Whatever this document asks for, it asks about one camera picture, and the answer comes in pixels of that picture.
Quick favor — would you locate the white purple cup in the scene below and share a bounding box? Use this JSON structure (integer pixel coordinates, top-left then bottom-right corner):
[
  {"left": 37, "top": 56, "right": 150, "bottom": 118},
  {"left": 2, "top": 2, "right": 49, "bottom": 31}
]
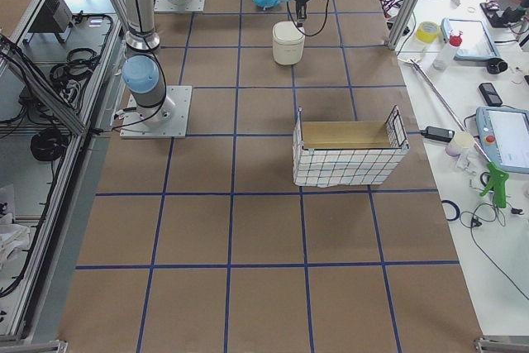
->
[{"left": 445, "top": 131, "right": 474, "bottom": 157}]

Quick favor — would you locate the grid-patterned cardboard box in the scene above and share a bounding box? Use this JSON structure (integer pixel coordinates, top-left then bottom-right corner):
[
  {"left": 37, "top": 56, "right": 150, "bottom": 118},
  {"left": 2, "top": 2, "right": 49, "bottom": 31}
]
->
[{"left": 293, "top": 106, "right": 410, "bottom": 188}]

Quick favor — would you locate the black power adapter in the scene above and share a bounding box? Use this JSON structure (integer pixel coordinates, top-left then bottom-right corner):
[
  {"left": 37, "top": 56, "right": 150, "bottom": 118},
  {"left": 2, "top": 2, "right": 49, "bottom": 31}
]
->
[{"left": 420, "top": 126, "right": 455, "bottom": 143}]

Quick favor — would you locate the blue tape roll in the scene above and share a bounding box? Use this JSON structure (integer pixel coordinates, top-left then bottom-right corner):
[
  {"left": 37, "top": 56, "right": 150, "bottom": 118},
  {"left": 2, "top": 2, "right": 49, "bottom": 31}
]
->
[{"left": 441, "top": 199, "right": 460, "bottom": 222}]

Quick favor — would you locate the teach pendant tablet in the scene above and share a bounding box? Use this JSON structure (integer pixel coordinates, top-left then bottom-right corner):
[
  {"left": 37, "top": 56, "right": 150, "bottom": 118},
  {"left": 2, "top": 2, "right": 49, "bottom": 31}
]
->
[{"left": 441, "top": 18, "right": 500, "bottom": 61}]

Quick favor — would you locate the green handled grabber stick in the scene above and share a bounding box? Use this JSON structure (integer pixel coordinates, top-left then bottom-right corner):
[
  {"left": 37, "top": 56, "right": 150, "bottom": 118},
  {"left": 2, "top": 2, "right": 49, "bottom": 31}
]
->
[{"left": 399, "top": 58, "right": 509, "bottom": 209}]

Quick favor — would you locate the grey control box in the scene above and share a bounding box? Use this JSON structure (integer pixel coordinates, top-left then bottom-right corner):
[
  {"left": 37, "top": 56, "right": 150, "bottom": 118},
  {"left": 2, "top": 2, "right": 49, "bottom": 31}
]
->
[{"left": 26, "top": 0, "right": 73, "bottom": 43}]

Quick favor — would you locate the black phone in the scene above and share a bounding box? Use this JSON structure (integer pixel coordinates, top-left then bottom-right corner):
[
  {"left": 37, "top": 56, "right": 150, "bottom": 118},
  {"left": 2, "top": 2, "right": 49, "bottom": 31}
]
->
[{"left": 479, "top": 83, "right": 503, "bottom": 107}]

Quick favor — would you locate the black coiled cable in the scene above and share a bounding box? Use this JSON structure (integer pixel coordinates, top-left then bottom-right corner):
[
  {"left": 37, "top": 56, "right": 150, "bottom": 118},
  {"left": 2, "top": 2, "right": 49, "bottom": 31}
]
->
[{"left": 31, "top": 127, "right": 69, "bottom": 163}]

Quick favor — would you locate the yellow tape roll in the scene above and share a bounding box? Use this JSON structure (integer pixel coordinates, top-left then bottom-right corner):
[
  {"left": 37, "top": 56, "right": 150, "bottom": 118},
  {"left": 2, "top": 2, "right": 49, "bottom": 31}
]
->
[{"left": 415, "top": 21, "right": 440, "bottom": 44}]

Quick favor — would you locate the white bottle red cap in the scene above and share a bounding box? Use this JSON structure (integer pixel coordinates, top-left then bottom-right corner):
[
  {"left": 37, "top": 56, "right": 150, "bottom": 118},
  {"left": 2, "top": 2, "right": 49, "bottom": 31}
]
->
[{"left": 432, "top": 31, "right": 463, "bottom": 71}]

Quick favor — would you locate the white trash can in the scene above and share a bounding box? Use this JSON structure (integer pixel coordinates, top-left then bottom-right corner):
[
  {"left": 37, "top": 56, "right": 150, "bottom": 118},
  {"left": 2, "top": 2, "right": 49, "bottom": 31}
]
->
[{"left": 272, "top": 21, "right": 305, "bottom": 65}]

